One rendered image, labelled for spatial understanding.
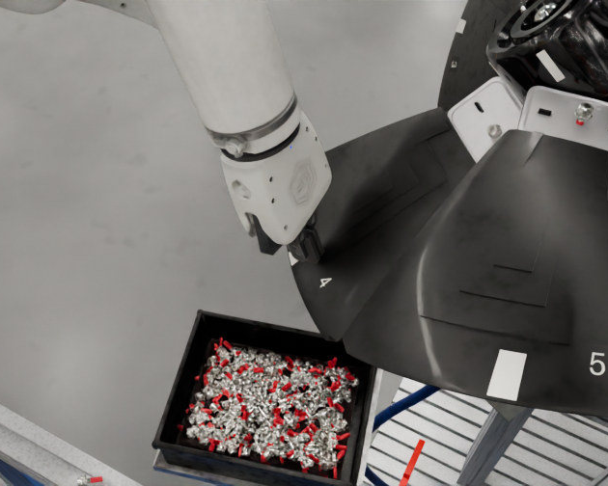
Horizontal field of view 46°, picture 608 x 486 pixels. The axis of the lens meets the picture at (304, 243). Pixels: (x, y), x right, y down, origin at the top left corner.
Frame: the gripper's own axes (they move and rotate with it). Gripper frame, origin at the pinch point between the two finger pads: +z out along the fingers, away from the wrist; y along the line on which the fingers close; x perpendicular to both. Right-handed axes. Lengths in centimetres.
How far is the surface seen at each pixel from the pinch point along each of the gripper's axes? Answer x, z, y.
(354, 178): -2.7, -2.4, 7.8
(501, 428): -11, 64, 17
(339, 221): -2.2, 0.2, 3.9
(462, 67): -4.2, 2.8, 34.3
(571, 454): -18, 102, 34
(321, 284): -2.1, 3.9, -2.0
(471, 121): -14.1, -7.4, 13.1
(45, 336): 103, 73, 6
